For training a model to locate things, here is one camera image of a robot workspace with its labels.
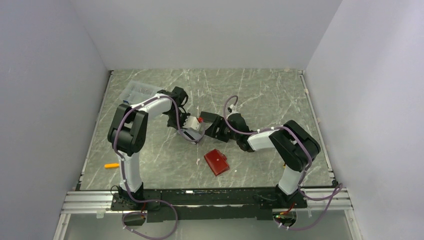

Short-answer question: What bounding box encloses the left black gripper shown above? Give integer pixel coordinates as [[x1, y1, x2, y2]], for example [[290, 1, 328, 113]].
[[167, 109, 192, 131]]

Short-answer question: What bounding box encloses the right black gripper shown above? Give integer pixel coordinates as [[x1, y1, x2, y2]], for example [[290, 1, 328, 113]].
[[203, 116, 240, 143]]

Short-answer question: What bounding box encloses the red leather wallet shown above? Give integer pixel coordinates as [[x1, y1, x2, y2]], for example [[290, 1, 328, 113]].
[[203, 149, 230, 176]]

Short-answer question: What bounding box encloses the white magnetic stripe card stack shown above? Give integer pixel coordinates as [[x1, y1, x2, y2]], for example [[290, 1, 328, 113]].
[[181, 128, 205, 145]]

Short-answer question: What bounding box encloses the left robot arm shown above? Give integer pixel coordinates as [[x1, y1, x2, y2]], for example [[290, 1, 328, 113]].
[[107, 87, 201, 210]]

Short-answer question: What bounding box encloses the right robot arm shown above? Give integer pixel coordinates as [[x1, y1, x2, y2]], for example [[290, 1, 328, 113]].
[[200, 111, 321, 208]]

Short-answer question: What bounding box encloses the black card holder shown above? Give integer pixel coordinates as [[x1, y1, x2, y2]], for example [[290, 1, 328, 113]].
[[199, 111, 219, 123]]

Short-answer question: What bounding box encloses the clear plastic organizer box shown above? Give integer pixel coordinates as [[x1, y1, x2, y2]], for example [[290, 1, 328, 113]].
[[119, 80, 162, 105]]

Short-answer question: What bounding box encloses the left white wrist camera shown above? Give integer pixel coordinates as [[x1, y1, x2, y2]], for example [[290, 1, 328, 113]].
[[183, 115, 203, 132]]

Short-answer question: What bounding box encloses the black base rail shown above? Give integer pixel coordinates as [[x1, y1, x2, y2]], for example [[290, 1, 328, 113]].
[[110, 187, 308, 223]]

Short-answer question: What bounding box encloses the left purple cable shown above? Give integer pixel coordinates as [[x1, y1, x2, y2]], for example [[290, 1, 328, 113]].
[[112, 94, 200, 240]]

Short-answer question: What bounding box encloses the purple cable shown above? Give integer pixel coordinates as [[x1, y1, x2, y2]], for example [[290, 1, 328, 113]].
[[223, 95, 343, 232], [112, 94, 200, 240]]

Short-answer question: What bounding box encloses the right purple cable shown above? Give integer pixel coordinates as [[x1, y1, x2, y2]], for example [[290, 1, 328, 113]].
[[223, 95, 343, 232]]

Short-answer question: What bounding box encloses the aluminium frame rail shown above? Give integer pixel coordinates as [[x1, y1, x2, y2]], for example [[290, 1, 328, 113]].
[[59, 187, 363, 240]]

